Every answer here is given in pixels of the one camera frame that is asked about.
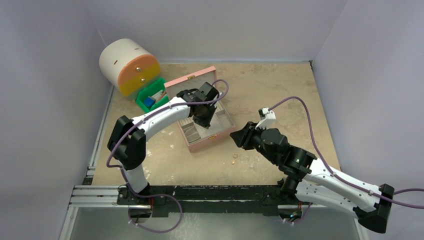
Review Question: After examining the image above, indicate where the pink jewelry box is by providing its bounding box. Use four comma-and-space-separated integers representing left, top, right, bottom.
164, 66, 236, 152

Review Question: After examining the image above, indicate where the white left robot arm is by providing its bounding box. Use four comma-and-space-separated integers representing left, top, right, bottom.
106, 82, 227, 205

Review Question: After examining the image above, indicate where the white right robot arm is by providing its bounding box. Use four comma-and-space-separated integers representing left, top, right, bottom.
230, 121, 394, 234

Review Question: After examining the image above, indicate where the green plastic bin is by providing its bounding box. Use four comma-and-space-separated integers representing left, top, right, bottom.
135, 77, 169, 113

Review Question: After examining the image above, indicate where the blue item in bin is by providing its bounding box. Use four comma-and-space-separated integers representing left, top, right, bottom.
143, 96, 156, 109

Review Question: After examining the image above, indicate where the white cylindrical drawer cabinet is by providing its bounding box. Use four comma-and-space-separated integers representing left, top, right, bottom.
98, 38, 161, 99

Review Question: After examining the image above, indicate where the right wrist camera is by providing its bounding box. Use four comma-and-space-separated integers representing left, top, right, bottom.
255, 107, 276, 130

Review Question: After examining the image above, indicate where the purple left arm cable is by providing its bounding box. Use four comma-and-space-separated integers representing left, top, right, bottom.
105, 78, 230, 170

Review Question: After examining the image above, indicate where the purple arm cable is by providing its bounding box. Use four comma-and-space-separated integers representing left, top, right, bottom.
105, 78, 230, 170
268, 96, 424, 210

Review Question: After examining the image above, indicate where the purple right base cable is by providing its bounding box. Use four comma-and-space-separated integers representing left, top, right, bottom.
282, 202, 314, 226

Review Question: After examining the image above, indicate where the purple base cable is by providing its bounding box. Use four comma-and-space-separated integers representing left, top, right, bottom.
282, 202, 314, 226
119, 168, 184, 235

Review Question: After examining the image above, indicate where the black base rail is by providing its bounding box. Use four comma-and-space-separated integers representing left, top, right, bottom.
117, 185, 308, 222

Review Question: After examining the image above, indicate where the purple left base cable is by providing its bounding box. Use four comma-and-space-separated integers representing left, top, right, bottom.
119, 168, 184, 235

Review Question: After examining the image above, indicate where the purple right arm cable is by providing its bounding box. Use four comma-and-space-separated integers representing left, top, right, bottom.
268, 96, 424, 210

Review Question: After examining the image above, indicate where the aluminium extrusion frame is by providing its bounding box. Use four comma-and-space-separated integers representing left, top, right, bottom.
58, 165, 130, 240

